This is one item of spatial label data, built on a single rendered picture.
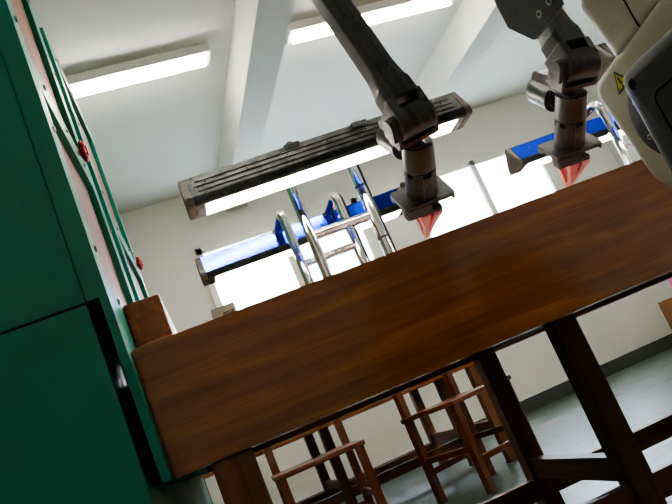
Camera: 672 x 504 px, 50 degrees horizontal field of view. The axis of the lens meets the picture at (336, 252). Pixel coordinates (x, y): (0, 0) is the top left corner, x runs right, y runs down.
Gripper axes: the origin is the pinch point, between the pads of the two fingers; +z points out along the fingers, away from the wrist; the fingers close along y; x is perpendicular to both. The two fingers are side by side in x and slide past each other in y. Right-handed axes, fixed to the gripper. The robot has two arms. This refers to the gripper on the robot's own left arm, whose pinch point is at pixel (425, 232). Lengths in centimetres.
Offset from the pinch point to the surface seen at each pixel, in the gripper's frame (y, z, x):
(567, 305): -6.8, -4.1, 33.2
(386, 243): 0.6, 15.1, -19.4
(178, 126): 2, 155, -402
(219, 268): 34, 33, -56
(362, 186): 0.2, 6.2, -30.5
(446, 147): -255, 302, -473
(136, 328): 54, -9, 7
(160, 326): 51, -9, 8
